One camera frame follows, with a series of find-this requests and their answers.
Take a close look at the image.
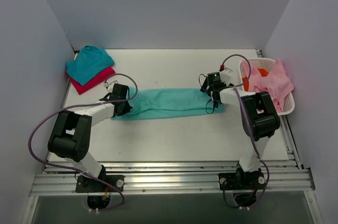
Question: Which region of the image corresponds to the folded teal t-shirt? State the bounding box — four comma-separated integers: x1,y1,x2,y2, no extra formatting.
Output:
65,45,115,86

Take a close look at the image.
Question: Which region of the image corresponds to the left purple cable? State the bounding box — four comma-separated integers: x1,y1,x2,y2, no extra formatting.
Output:
27,73,138,212

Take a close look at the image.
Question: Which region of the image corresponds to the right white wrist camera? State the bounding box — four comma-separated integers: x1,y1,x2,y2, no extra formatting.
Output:
219,64,233,84

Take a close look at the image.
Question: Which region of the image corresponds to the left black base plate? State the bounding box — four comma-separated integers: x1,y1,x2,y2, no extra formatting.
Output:
75,175,125,193

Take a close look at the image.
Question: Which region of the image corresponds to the purple cable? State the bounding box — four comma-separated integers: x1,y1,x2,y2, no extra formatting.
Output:
27,73,138,212
219,54,270,206

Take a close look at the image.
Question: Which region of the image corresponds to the folded red t-shirt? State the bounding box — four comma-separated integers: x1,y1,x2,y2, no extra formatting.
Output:
69,67,116,95

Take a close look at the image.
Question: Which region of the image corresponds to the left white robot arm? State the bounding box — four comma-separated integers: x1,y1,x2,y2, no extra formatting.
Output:
48,83,132,192

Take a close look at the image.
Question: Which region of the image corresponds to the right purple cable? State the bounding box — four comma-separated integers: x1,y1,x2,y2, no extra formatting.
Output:
219,54,270,206

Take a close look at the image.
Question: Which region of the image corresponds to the pink t-shirt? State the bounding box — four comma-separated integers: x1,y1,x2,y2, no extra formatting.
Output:
242,59,295,113

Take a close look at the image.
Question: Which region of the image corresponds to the orange t-shirt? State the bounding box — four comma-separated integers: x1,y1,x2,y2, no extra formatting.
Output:
242,68,269,91

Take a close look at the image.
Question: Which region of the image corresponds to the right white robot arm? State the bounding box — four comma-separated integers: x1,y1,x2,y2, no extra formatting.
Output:
200,72,280,189

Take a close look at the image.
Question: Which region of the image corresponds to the black looped cable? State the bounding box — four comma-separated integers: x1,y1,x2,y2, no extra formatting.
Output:
198,73,220,115

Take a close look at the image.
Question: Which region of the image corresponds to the mint green t-shirt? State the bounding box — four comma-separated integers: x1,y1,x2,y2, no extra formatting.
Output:
113,88,226,121

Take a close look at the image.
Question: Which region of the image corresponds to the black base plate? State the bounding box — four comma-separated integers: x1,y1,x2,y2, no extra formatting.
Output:
218,172,266,191
75,175,125,193

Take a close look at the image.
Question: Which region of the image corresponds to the white plastic laundry basket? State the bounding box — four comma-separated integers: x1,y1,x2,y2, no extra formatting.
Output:
238,58,295,118

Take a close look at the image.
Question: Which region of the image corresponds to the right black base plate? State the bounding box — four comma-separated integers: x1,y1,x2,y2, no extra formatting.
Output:
218,172,266,191

